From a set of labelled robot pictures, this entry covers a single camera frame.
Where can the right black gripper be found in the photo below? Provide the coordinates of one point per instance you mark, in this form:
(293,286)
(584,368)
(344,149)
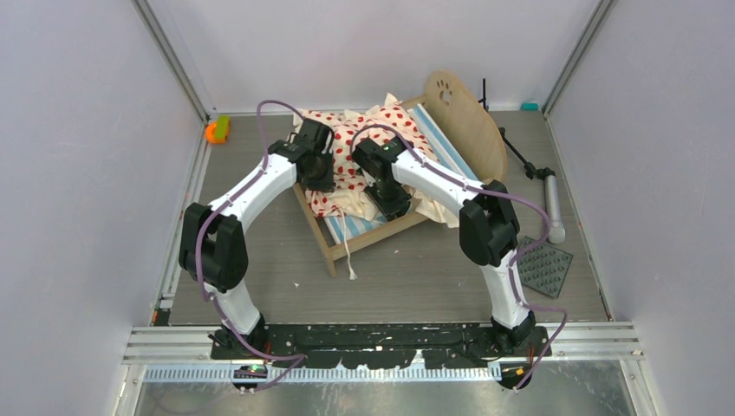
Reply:
(390,209)

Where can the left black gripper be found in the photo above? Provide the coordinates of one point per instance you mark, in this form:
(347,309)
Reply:
(327,182)

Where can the strawberry print ruffled blanket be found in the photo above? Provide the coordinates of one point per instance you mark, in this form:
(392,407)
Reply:
(421,209)

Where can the blue striped mattress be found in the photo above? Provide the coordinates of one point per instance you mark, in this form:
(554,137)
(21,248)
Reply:
(347,210)

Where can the wooden pet bed frame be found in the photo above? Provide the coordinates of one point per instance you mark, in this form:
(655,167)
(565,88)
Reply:
(463,120)

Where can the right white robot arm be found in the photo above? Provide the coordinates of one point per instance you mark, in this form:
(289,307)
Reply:
(488,224)

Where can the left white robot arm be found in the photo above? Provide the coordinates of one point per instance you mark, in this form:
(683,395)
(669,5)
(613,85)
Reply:
(212,245)

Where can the orange green toy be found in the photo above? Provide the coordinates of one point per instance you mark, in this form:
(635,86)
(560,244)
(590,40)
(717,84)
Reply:
(218,131)

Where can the teal small block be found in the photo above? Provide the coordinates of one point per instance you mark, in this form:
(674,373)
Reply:
(530,106)

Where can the black perforated pad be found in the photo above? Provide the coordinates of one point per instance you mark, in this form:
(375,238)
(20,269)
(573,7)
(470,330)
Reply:
(544,269)

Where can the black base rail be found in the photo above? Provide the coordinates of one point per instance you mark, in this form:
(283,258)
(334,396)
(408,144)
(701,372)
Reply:
(405,352)

